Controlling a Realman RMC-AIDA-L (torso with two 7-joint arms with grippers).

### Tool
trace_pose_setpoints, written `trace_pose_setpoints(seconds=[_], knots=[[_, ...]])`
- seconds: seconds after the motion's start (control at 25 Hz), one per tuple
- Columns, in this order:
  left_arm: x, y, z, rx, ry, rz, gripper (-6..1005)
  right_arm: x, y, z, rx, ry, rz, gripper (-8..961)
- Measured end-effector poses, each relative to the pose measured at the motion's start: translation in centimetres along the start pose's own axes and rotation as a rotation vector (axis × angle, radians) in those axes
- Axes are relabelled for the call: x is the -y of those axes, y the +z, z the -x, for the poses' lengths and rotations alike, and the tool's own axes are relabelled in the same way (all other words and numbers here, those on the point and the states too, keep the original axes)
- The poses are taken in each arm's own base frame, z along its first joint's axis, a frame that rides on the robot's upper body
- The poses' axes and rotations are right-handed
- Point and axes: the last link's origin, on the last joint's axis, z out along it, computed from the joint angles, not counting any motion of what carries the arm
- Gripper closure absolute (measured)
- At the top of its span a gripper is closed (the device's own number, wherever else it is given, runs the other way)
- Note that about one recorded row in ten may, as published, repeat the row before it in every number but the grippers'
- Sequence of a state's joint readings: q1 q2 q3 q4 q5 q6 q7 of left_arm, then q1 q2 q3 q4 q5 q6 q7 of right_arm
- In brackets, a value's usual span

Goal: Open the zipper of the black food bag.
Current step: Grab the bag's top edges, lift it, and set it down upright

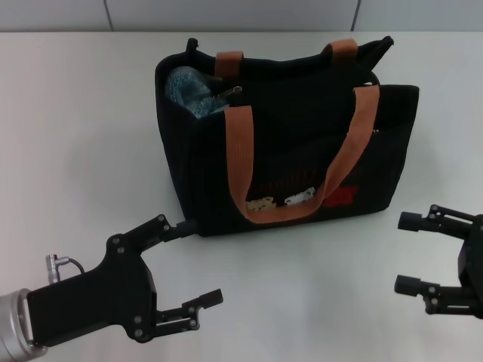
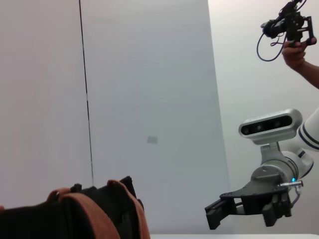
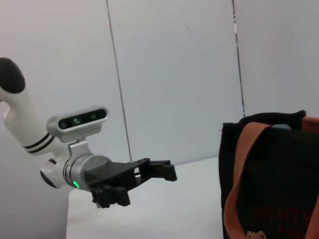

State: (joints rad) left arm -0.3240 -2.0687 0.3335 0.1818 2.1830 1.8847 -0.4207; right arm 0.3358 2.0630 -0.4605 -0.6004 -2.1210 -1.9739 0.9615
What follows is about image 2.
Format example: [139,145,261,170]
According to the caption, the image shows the silver right gripper plug connector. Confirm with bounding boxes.
[278,181,304,188]

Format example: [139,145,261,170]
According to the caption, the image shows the silver right wrist depth camera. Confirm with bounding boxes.
[238,109,304,190]

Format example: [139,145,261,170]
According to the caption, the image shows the black controller cable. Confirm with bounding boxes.
[256,31,287,62]

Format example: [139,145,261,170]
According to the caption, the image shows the black handheld teleoperation controller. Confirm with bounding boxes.
[260,0,314,48]

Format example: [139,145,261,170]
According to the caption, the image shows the black food bag orange handles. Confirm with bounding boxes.
[0,175,150,239]

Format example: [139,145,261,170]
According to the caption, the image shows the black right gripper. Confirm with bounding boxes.
[204,181,293,230]

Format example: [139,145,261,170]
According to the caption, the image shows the person's right hand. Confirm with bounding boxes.
[281,37,317,72]

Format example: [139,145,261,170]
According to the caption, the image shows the grey right gripper cable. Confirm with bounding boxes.
[290,186,304,207]

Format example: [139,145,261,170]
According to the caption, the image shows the person's right forearm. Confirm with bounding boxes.
[285,59,319,90]

